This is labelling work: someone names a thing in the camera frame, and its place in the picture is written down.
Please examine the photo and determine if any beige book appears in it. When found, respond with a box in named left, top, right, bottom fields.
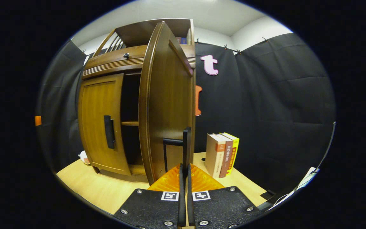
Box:
left=205, top=134, right=227, bottom=179

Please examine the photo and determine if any maroon book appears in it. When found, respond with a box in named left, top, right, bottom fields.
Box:
left=219, top=134, right=234, bottom=178

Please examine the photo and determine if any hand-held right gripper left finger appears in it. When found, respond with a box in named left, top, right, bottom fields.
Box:
left=113, top=164, right=186, bottom=229

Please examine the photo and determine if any wooden shoe cabinet door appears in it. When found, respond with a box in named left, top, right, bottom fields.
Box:
left=78, top=73, right=132, bottom=176
left=139, top=21, right=196, bottom=185

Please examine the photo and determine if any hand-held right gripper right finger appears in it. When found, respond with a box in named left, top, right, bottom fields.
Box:
left=187, top=164, right=261, bottom=229

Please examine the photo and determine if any wooden double-door shoe cabinet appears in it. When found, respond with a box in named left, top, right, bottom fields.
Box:
left=78, top=18, right=197, bottom=185

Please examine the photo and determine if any yellow book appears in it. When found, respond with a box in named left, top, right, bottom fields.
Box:
left=220, top=132, right=240, bottom=176

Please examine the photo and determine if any black door handle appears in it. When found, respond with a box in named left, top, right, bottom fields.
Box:
left=163, top=127, right=192, bottom=175
left=104, top=115, right=116, bottom=149

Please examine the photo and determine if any small white object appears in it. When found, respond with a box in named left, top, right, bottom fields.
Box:
left=79, top=151, right=91, bottom=165

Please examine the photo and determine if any black backdrop cloth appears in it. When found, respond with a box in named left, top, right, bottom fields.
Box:
left=36, top=33, right=336, bottom=195

